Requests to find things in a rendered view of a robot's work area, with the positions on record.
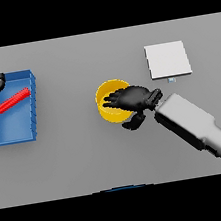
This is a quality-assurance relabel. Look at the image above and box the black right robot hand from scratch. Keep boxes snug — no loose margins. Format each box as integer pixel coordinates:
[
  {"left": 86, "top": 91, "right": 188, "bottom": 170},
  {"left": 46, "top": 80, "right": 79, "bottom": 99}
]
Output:
[{"left": 100, "top": 80, "right": 168, "bottom": 135}]

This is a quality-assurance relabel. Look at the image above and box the yellow bowl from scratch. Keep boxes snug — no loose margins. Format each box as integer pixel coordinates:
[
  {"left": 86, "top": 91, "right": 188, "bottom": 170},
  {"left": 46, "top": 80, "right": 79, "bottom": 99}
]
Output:
[{"left": 92, "top": 76, "right": 136, "bottom": 126}]

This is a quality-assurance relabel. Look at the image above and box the red beaker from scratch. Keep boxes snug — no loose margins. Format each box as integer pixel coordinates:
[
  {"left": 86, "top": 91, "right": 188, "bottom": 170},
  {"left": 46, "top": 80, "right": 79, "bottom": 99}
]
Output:
[{"left": 0, "top": 86, "right": 34, "bottom": 116}]

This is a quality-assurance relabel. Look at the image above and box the pale square measuring scale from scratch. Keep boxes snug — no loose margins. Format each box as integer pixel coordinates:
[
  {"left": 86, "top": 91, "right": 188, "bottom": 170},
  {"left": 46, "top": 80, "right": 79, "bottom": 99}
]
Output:
[{"left": 143, "top": 39, "right": 195, "bottom": 87}]

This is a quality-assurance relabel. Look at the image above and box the blue tray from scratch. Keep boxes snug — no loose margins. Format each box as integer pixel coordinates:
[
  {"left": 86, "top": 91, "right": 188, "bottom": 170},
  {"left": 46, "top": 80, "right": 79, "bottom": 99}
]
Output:
[{"left": 0, "top": 68, "right": 46, "bottom": 147}]

